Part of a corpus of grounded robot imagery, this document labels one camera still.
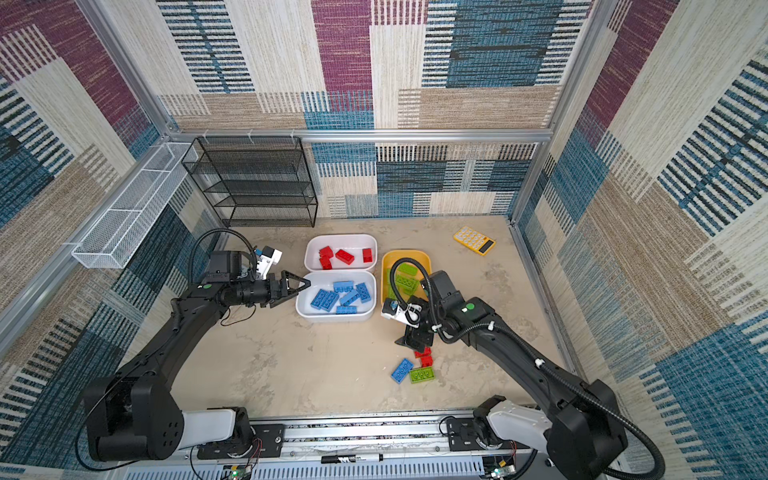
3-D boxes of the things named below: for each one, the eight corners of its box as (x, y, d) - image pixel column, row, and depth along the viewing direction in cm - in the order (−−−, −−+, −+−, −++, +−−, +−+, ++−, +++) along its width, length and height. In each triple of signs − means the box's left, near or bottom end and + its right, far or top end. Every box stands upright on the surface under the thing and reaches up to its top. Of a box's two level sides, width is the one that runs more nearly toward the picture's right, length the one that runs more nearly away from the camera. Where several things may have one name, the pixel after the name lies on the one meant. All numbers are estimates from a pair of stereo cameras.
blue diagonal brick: (390, 377, 85) (390, 375, 83) (404, 359, 88) (405, 356, 86) (399, 385, 84) (399, 383, 82) (413, 366, 87) (414, 364, 85)
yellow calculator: (452, 240, 117) (453, 236, 115) (462, 229, 121) (463, 224, 119) (485, 258, 111) (486, 254, 110) (494, 245, 115) (496, 241, 113)
